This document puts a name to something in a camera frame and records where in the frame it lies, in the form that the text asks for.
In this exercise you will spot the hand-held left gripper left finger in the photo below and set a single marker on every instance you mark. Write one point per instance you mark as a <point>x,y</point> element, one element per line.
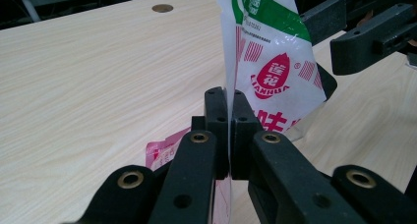
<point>216,106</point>

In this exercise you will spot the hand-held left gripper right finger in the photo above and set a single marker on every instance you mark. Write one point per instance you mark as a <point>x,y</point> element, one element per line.
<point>241,119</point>

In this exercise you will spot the red white seasoning packet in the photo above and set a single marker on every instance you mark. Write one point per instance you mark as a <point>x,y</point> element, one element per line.
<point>272,53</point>

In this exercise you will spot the white desk leg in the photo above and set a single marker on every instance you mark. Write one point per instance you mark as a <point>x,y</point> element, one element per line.
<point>28,4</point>

